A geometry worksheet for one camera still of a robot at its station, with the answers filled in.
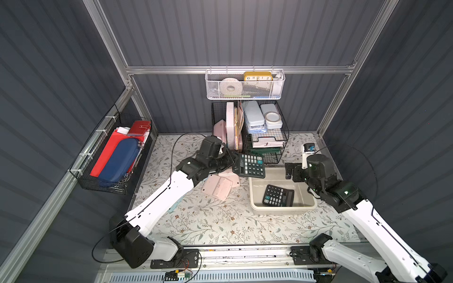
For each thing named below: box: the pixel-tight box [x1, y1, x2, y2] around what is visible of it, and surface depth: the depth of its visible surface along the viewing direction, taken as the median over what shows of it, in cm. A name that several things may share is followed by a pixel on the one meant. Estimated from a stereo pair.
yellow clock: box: [243, 71, 274, 81], surface depth 90 cm
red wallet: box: [126, 120, 152, 137], surface depth 81 cm
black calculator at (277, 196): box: [262, 183, 295, 207], surface depth 91 cm
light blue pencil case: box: [241, 100, 268, 134], surface depth 95 cm
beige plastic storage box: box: [248, 167, 318, 215], surface depth 88 cm
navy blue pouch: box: [97, 137, 140, 188], surface depth 70 cm
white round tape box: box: [264, 111, 284, 130], surface depth 97 cm
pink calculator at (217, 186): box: [201, 173, 233, 202], surface depth 95 cm
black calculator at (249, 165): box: [231, 153, 266, 179], surface depth 74 cm
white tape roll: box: [219, 77, 243, 97], surface depth 86 cm
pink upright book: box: [225, 101, 235, 151], surface depth 96 cm
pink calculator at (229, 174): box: [218, 166, 241, 189], surface depth 97 cm
